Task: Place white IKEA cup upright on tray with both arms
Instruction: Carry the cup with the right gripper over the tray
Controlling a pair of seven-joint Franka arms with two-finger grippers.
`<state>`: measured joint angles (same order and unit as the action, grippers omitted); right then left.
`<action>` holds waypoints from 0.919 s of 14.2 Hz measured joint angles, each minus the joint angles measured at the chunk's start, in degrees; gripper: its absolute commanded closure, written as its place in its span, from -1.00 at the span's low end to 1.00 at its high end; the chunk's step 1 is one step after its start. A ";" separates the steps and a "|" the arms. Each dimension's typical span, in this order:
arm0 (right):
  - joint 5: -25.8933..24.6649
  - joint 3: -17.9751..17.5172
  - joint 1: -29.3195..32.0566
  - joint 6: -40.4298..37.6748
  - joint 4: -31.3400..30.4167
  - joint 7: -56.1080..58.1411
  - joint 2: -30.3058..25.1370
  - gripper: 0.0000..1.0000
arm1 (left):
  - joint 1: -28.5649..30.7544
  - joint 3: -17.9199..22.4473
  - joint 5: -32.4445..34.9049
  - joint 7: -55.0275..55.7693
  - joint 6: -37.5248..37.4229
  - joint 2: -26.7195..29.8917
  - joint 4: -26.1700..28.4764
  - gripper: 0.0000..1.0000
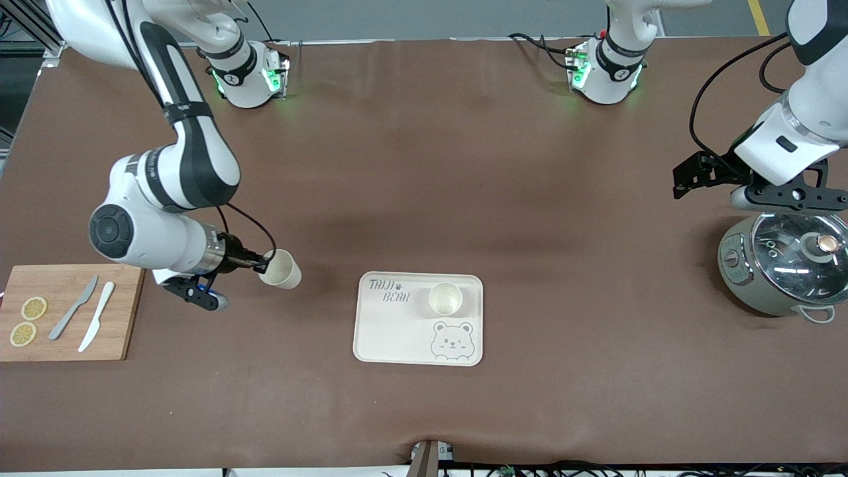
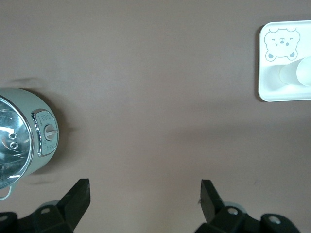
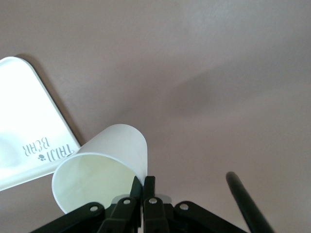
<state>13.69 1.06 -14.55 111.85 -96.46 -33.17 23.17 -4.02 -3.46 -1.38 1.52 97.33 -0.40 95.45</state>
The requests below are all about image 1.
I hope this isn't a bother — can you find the grey plastic knife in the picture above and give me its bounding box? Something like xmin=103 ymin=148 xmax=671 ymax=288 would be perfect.
xmin=48 ymin=275 xmax=99 ymax=341

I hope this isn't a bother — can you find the cream tray with bear print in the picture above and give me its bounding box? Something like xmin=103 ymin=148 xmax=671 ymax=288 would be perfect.
xmin=352 ymin=271 xmax=484 ymax=367

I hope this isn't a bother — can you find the white plastic knife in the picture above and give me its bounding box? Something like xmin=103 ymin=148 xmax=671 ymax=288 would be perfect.
xmin=78 ymin=282 xmax=116 ymax=353

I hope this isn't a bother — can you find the aluminium frame profile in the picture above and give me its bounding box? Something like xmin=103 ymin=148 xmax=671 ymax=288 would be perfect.
xmin=0 ymin=0 xmax=67 ymax=57

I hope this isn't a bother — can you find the white plastic cup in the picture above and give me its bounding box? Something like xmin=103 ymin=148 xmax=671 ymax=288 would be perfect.
xmin=428 ymin=282 xmax=463 ymax=317
xmin=258 ymin=248 xmax=303 ymax=291

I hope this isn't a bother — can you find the bamboo cutting board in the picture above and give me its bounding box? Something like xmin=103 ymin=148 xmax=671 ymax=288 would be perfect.
xmin=0 ymin=264 xmax=146 ymax=362

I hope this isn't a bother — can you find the glass pot lid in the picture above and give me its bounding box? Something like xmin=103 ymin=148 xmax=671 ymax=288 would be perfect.
xmin=751 ymin=212 xmax=848 ymax=307

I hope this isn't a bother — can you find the black left arm base cable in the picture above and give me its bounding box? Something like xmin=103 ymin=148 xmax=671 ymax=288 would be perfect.
xmin=507 ymin=32 xmax=577 ymax=72

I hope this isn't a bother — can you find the grey-green electric cooking pot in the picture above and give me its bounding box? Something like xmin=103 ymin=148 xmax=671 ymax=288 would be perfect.
xmin=717 ymin=211 xmax=848 ymax=324

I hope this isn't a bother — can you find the black arm base cable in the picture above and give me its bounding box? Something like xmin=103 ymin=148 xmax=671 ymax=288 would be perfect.
xmin=248 ymin=0 xmax=295 ymax=47
xmin=507 ymin=32 xmax=577 ymax=72

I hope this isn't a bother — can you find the black right arm base cable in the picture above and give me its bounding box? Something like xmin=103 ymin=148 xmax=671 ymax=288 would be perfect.
xmin=248 ymin=0 xmax=295 ymax=47

